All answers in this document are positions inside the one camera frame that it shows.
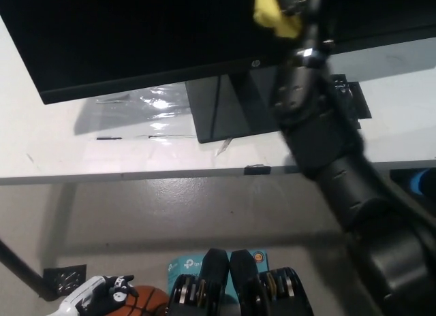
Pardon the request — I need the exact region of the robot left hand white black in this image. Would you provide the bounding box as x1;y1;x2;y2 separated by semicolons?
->
56;274;139;316

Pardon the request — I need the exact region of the robot right hand white black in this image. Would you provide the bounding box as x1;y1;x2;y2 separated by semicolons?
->
277;0;328;51

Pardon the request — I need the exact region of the yellow microfiber cloth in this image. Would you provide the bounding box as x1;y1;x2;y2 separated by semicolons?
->
252;0;306;40

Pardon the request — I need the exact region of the black diagonal desk brace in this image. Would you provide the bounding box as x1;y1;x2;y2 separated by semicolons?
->
0;240;59;302

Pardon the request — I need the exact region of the robot left body block black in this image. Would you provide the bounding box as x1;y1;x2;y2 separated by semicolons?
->
168;247;231;316

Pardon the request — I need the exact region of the black HP monitor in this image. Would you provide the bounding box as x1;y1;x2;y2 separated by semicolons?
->
0;0;436;144

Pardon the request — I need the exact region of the orange basketball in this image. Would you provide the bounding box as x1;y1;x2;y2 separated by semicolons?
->
117;285;171;316

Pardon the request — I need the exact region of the teal tp-link box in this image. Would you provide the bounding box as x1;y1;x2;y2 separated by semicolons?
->
166;249;268;296

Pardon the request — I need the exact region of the small clear tape piece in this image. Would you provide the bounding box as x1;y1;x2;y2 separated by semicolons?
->
214;137;234;157

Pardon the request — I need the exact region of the small black tape piece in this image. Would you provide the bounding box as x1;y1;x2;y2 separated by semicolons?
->
243;165;272;176

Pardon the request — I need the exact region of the clear plastic film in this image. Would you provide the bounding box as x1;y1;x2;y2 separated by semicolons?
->
95;86;195;140

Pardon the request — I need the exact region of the blue round object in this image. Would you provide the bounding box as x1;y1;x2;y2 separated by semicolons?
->
410;169;436;196

